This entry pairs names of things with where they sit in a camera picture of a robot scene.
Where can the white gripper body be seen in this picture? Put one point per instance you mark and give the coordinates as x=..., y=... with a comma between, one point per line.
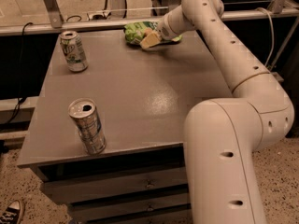
x=163, y=32

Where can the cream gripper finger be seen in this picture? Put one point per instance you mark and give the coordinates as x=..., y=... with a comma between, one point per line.
x=151, y=40

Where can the green rice chip bag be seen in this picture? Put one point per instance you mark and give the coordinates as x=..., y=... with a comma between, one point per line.
x=136, y=31

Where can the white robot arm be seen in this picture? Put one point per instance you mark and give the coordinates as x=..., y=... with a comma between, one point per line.
x=222, y=134

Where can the green 7up can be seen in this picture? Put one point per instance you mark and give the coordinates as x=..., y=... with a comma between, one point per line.
x=73, y=51

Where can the redbull can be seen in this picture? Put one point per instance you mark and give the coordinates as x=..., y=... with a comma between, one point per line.
x=84, y=114

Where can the grey drawer cabinet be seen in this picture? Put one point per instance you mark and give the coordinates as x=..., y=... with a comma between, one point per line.
x=142, y=100

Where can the white power strip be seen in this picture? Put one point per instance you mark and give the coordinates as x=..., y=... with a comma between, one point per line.
x=95, y=16

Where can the black white sneaker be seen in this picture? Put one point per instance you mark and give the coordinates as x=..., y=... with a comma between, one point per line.
x=13, y=213

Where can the metal railing frame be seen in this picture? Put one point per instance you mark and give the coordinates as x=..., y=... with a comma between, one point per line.
x=52, y=16

